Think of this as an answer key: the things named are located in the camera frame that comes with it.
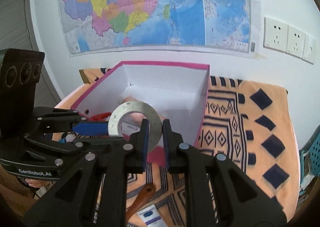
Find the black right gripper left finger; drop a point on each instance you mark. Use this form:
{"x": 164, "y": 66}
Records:
{"x": 93, "y": 192}

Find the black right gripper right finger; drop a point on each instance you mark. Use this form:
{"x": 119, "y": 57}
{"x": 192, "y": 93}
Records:
{"x": 217, "y": 192}

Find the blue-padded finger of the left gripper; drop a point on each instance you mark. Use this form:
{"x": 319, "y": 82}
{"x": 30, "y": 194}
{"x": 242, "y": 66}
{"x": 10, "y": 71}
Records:
{"x": 91, "y": 128}

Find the red spray bottle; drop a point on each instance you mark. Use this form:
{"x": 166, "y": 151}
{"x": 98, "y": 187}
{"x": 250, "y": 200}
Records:
{"x": 100, "y": 117}

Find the brown wooden massage comb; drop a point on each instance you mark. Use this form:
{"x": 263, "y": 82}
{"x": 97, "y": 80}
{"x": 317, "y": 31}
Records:
{"x": 145, "y": 194}

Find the white tape roll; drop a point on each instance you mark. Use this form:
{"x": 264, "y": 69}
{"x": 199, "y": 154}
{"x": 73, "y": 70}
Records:
{"x": 129, "y": 115}

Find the person's hand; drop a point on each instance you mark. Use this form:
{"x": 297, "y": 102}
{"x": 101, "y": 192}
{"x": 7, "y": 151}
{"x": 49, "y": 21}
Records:
{"x": 36, "y": 183}

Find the blue white tube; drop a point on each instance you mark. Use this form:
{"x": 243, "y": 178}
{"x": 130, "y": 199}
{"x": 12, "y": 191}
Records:
{"x": 151, "y": 217}

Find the pink white storage box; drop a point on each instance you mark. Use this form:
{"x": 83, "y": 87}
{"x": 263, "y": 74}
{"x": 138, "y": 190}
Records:
{"x": 177, "y": 91}

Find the grey door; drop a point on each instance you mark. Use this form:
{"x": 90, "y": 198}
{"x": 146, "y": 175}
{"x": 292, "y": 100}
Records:
{"x": 17, "y": 32}

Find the colourful wall map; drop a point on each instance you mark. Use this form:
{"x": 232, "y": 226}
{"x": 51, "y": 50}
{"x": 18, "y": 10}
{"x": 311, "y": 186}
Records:
{"x": 93, "y": 25}

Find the white wall socket right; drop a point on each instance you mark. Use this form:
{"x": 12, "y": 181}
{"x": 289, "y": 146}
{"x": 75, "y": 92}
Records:
{"x": 309, "y": 52}

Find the white wall socket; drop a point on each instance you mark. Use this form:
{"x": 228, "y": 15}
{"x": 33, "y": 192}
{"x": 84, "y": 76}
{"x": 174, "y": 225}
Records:
{"x": 309, "y": 52}
{"x": 295, "y": 42}
{"x": 275, "y": 34}

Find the white wall socket middle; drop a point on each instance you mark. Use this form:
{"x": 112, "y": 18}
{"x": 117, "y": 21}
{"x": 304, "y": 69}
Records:
{"x": 295, "y": 42}

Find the white wall socket left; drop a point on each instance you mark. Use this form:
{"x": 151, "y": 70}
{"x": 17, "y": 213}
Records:
{"x": 275, "y": 34}

